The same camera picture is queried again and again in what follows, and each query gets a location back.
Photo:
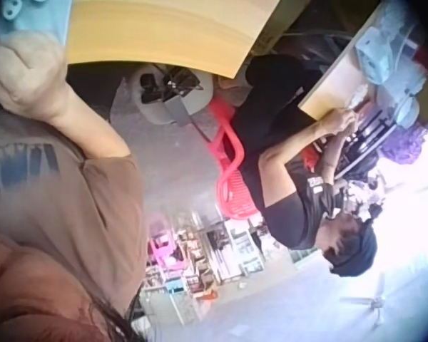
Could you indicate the person's right fingers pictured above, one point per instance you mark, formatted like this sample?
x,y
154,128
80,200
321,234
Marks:
x,y
25,53

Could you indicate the black machine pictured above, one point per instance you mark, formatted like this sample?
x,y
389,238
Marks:
x,y
367,139

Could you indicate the clear plastic bag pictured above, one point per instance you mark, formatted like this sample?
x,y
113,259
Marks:
x,y
410,99

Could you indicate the grey round bucket with tools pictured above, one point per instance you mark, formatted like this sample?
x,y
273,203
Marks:
x,y
157,92

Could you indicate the pink plastic stool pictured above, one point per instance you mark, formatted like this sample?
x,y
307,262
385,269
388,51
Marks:
x,y
162,249

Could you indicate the light blue plastic part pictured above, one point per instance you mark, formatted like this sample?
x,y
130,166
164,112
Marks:
x,y
39,14

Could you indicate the person's right hand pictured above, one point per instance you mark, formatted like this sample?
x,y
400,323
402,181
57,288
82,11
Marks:
x,y
32,78

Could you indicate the white ceiling fan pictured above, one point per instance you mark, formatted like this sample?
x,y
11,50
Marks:
x,y
372,303

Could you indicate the shelf with goods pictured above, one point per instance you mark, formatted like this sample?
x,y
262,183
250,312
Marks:
x,y
207,256

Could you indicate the red plastic chair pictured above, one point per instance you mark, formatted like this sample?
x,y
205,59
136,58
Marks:
x,y
235,178

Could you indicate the purple bag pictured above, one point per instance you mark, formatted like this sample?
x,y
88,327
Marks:
x,y
403,144

